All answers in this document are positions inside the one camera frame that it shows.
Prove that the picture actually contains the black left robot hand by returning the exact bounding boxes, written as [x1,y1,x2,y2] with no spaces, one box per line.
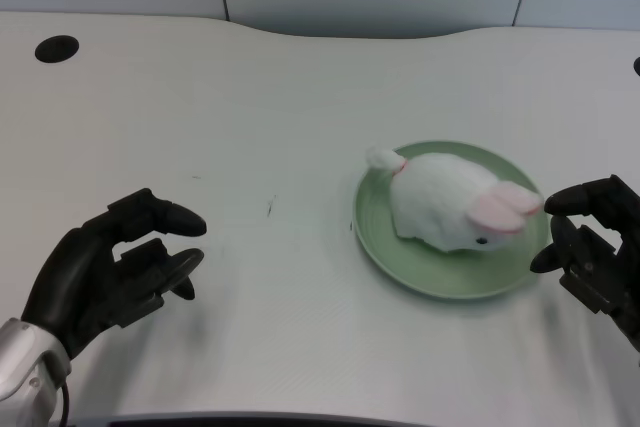
[22,188,208,361]

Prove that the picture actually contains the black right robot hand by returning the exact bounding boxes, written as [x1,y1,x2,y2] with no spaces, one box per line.
[529,174,640,354]

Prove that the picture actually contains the white rabbit doll pink ears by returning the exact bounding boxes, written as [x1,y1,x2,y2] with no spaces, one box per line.
[364,145,544,254]

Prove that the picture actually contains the green round plate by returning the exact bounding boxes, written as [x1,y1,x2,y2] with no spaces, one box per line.
[352,140,551,301]

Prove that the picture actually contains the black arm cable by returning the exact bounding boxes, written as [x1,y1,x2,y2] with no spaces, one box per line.
[57,380,72,422]

